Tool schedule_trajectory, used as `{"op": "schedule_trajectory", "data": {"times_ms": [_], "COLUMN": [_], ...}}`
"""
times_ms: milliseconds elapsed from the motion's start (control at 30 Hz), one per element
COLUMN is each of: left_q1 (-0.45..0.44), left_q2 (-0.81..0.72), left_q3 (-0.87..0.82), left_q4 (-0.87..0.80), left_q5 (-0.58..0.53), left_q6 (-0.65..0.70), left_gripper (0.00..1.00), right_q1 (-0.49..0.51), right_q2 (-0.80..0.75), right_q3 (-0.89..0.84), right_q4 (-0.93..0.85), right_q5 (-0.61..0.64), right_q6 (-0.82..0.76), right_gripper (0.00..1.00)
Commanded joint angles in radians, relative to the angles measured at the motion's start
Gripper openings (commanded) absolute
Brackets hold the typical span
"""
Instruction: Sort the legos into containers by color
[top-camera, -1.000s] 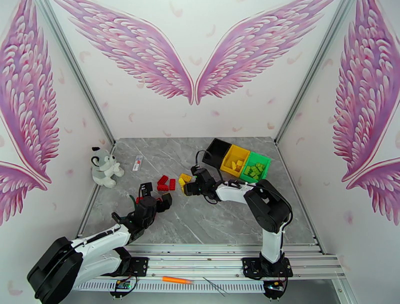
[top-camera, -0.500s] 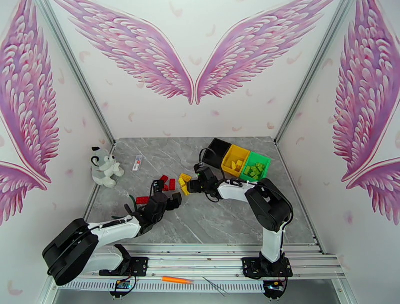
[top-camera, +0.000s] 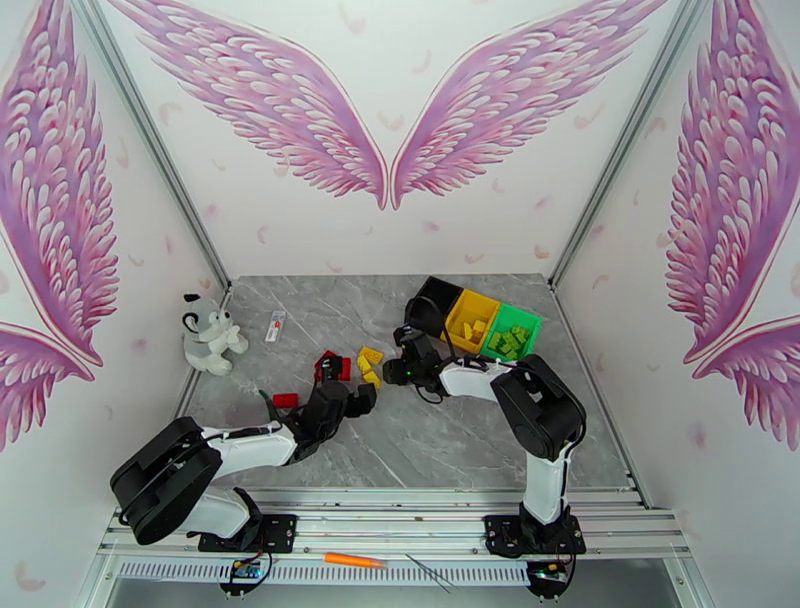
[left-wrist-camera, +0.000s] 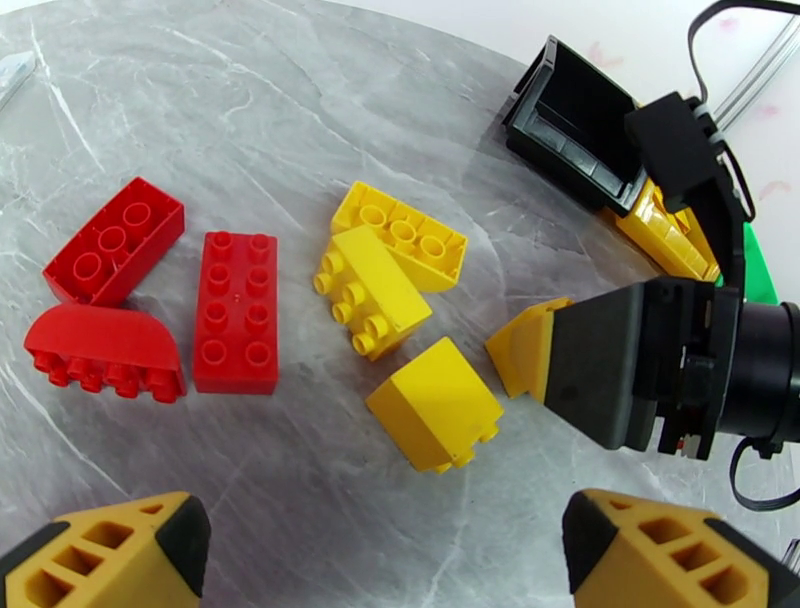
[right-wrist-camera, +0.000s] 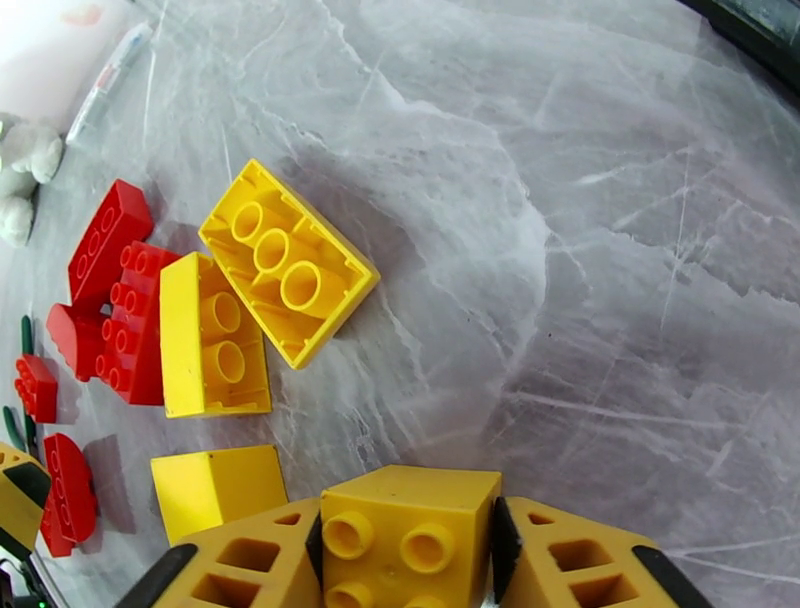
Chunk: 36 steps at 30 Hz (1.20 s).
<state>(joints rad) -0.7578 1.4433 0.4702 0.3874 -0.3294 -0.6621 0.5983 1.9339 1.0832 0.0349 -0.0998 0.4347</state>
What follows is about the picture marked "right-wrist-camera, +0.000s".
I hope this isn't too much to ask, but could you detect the rounded red lego brick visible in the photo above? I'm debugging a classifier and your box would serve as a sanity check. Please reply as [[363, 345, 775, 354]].
[[39, 432, 100, 559]]

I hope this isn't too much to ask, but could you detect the long yellow lego brick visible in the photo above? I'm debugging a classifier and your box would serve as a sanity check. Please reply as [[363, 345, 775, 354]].
[[197, 157, 382, 371]]

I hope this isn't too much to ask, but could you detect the small red lego brick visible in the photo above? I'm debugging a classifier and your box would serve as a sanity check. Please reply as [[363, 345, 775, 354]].
[[14, 353, 59, 425]]

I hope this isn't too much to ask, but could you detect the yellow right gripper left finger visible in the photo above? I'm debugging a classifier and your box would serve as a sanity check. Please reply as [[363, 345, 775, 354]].
[[115, 496, 324, 608]]

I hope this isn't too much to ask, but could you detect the dark green wire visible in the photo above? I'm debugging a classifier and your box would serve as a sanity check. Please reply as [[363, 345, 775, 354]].
[[1, 314, 41, 454]]

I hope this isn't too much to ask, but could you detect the small white tube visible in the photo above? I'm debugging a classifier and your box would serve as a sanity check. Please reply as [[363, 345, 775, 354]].
[[64, 21, 155, 146]]

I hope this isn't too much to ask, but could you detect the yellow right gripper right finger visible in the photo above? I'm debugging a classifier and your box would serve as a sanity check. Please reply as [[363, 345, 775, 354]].
[[490, 496, 717, 608]]

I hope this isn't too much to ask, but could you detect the grey white plush dog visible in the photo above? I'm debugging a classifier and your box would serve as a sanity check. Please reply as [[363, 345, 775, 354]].
[[0, 114, 65, 249]]

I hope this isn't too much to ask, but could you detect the black plastic bin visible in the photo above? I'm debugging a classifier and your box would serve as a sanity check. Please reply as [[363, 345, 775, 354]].
[[679, 0, 800, 71]]

